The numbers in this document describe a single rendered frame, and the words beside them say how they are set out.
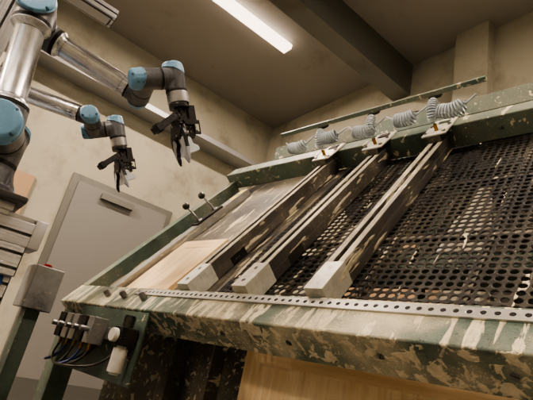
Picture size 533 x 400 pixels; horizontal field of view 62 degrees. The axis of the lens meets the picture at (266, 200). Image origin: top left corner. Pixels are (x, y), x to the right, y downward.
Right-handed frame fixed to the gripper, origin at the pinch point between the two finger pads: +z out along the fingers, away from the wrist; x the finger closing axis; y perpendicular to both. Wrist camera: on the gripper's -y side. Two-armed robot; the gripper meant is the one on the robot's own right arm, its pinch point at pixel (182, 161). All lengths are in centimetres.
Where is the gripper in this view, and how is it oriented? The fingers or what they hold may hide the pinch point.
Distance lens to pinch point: 157.2
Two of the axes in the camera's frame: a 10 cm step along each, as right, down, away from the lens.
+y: 7.7, -0.9, 6.3
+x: -6.2, 1.6, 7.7
